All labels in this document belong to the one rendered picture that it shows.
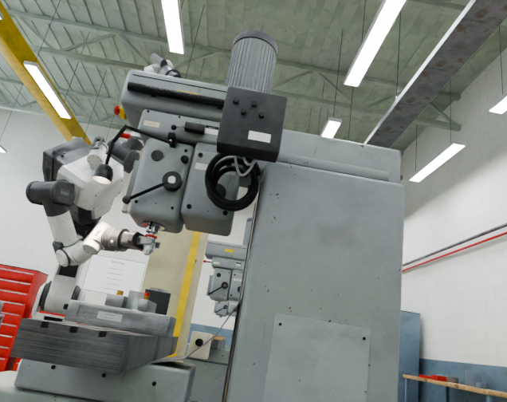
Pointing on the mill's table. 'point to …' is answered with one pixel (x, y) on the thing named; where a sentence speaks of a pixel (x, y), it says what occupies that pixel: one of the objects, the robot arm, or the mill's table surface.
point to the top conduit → (175, 94)
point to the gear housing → (152, 124)
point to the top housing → (133, 103)
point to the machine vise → (122, 317)
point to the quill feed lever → (174, 182)
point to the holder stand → (161, 297)
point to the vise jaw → (116, 301)
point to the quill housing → (157, 170)
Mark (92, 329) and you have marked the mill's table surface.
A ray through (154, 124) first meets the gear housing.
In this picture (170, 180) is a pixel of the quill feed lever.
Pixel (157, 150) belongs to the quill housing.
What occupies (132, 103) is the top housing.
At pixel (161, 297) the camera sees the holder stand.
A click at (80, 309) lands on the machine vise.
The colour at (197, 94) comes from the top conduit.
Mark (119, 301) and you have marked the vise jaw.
